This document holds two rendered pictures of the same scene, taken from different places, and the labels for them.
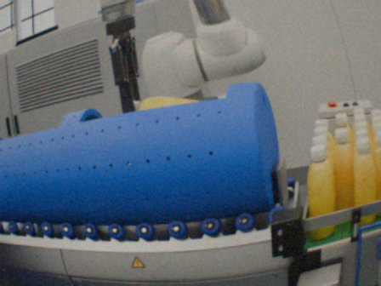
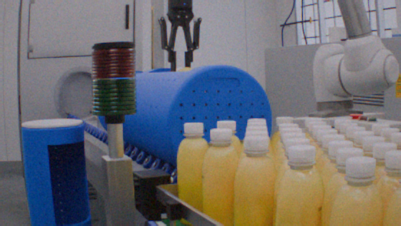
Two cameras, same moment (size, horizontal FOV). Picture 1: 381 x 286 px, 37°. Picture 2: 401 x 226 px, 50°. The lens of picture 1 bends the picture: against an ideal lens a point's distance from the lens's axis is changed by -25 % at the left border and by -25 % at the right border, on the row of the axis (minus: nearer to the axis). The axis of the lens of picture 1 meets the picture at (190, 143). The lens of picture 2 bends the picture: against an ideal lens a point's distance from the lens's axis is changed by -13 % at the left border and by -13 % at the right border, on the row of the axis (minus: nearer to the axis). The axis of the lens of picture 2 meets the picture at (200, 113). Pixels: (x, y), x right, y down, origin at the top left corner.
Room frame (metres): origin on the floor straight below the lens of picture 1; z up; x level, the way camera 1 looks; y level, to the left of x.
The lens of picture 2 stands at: (0.71, -1.04, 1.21)
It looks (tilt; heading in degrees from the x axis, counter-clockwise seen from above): 5 degrees down; 51
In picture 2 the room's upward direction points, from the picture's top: 1 degrees counter-clockwise
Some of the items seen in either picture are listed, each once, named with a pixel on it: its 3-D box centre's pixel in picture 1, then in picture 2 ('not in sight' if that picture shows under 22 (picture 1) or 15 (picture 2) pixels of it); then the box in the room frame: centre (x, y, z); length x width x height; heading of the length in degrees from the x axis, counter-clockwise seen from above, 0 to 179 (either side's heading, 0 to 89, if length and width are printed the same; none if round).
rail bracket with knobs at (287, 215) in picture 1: (288, 234); (153, 194); (1.29, -0.16, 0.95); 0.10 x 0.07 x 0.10; 164
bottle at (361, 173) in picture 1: (365, 186); (221, 190); (1.29, -0.38, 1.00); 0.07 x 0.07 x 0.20
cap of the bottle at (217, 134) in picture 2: (363, 143); (220, 134); (1.29, -0.38, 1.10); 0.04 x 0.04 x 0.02
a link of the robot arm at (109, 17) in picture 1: (118, 10); not in sight; (1.58, 0.11, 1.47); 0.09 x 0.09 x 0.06
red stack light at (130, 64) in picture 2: not in sight; (113, 64); (1.04, -0.45, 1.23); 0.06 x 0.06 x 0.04
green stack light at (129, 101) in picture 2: not in sight; (114, 96); (1.04, -0.45, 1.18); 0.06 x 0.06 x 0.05
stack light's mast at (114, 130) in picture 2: not in sight; (114, 100); (1.04, -0.45, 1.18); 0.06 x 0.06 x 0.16
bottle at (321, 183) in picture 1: (321, 197); (195, 178); (1.33, -0.26, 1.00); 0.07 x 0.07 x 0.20
